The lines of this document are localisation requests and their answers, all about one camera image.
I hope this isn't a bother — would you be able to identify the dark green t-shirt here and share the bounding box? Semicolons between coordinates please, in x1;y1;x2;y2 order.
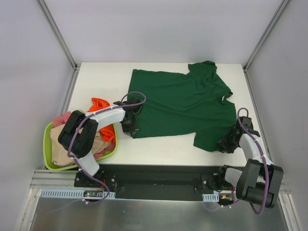
128;61;236;152

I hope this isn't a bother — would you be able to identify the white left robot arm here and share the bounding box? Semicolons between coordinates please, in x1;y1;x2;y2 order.
58;97;144;187

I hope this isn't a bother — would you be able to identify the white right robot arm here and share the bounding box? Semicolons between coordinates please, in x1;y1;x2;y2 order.
217;116;283;210

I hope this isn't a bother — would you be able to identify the orange t-shirt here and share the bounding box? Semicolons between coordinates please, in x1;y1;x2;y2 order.
88;97;116;144

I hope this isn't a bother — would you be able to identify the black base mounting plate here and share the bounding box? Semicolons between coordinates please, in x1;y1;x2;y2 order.
74;164;235;201

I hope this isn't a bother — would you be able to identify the beige t-shirt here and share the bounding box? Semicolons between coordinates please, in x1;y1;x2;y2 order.
50;124;111;167

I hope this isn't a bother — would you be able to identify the lime green plastic basket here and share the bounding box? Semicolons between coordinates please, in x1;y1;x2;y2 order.
43;122;117;171

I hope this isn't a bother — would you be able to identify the right white cable duct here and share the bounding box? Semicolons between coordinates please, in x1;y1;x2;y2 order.
202;193;219;203

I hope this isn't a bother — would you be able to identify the white cable duct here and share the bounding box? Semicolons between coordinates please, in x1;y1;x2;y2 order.
202;193;219;203
40;189;116;200

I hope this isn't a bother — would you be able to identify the aluminium front rail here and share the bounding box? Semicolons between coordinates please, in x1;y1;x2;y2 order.
30;169;291;193

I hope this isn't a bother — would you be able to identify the left white cable duct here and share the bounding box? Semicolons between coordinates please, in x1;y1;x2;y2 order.
40;189;116;200

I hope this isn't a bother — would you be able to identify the left aluminium frame post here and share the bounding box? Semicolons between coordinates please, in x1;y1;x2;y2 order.
36;0;78;71

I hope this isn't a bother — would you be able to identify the aluminium frame post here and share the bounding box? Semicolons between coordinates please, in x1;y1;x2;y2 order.
243;0;292;73
36;0;78;71

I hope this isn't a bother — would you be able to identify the right aluminium frame post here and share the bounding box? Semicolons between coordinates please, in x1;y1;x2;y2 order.
243;0;292;73

